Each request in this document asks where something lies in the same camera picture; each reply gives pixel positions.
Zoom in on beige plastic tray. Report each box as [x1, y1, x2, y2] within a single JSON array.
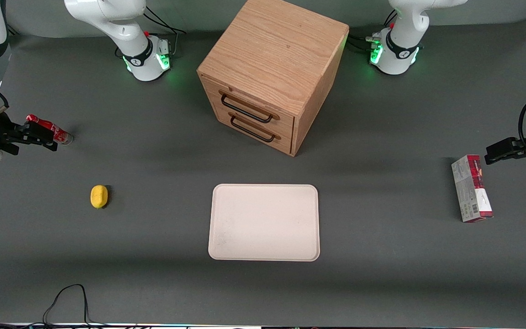
[[208, 184, 321, 262]]

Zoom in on yellow lemon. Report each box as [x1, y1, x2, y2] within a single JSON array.
[[90, 185, 109, 210]]

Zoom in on red coke bottle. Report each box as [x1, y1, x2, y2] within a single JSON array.
[[26, 114, 74, 146]]

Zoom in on black metal drawer handle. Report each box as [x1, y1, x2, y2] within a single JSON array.
[[219, 91, 280, 124], [229, 113, 281, 143]]

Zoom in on thin black cable loop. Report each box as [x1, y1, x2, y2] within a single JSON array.
[[0, 284, 108, 329]]

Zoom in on red and white carton box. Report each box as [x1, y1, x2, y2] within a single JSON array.
[[451, 154, 494, 223]]

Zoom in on wooden drawer cabinet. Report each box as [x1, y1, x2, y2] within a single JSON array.
[[197, 0, 350, 158]]

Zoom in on black left arm base cables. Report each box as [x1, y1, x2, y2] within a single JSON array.
[[347, 9, 399, 54]]

